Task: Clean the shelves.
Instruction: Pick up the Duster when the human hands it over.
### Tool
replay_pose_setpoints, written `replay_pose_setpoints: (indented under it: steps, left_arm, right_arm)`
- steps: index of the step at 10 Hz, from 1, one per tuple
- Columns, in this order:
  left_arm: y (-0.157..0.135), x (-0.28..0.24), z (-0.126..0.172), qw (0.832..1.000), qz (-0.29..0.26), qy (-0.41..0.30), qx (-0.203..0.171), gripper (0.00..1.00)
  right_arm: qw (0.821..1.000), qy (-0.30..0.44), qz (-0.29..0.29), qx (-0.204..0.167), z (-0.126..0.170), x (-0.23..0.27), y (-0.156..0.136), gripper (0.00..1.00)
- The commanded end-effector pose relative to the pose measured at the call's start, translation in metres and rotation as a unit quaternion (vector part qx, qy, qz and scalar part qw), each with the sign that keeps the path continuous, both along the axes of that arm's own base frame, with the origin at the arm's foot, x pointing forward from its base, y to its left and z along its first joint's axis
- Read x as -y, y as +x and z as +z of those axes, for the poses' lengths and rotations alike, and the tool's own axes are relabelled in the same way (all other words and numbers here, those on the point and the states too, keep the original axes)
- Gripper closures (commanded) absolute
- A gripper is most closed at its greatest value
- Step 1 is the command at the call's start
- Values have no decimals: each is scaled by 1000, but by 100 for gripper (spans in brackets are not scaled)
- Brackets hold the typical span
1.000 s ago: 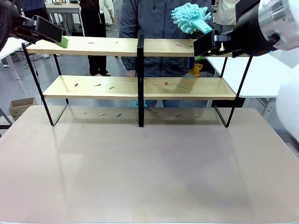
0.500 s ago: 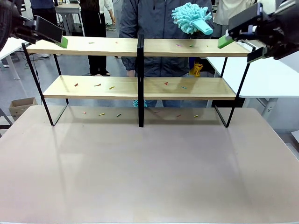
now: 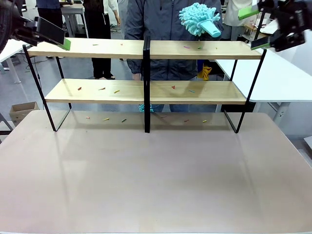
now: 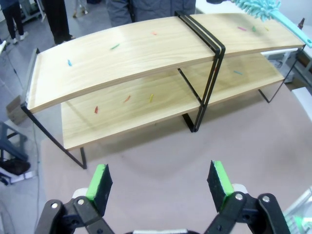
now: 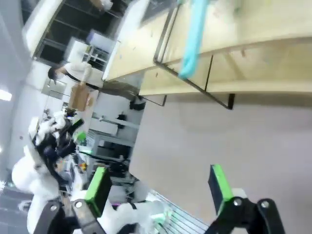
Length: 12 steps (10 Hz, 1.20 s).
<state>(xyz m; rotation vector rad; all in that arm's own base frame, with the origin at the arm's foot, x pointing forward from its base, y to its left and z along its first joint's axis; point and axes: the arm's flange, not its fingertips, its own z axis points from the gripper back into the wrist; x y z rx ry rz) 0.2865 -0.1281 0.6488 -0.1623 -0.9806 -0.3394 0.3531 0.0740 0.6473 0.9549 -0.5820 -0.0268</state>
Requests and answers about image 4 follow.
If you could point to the large teal microfiber duster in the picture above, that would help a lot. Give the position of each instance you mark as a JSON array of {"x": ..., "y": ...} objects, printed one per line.
[{"x": 263, "y": 8}]

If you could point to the brown glass bottle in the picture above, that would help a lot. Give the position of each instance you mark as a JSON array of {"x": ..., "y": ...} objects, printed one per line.
[{"x": 301, "y": 23}]

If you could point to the red paper scrap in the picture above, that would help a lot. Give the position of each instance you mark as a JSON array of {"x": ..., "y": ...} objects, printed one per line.
[{"x": 96, "y": 109}]

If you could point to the blue paper scrap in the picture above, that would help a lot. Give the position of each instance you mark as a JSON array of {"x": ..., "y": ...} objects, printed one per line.
[
  {"x": 237, "y": 72},
  {"x": 69, "y": 63}
]

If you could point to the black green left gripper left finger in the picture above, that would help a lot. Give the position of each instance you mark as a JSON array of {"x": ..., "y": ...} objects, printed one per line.
[{"x": 100, "y": 190}]

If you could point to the white green plastic object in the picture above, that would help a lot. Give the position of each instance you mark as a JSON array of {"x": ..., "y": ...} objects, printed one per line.
[{"x": 299, "y": 209}]

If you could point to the bystander in black trousers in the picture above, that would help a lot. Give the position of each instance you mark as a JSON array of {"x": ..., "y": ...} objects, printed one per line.
[{"x": 58, "y": 22}]

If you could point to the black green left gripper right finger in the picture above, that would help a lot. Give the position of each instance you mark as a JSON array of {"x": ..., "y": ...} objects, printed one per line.
[{"x": 219, "y": 190}]

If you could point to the black bag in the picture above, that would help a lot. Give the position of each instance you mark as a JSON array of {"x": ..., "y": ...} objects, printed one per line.
[{"x": 14, "y": 167}]

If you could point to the bystander in light trousers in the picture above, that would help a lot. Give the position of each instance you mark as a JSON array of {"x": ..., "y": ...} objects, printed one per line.
[{"x": 80, "y": 7}]

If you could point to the pink paper scrap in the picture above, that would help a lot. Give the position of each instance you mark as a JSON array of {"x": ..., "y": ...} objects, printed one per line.
[{"x": 241, "y": 28}]

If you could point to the wooden two-tier shelf black frame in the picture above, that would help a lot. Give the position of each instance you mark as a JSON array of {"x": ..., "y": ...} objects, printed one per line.
[{"x": 146, "y": 56}]

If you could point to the person in grey jacket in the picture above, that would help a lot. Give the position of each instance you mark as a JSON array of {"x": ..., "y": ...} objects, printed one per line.
[{"x": 151, "y": 9}]

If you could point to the bystander with white sneakers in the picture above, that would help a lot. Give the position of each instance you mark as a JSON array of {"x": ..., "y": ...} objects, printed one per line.
[{"x": 14, "y": 19}]

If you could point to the orange paper scrap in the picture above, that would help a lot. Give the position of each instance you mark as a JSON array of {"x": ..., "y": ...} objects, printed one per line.
[{"x": 126, "y": 98}]

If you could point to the blue metal cart frame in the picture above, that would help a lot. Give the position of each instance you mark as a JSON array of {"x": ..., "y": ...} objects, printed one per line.
[{"x": 9, "y": 143}]

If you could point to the brown cardboard box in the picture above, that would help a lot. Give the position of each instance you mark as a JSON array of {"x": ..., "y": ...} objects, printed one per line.
[{"x": 14, "y": 112}]

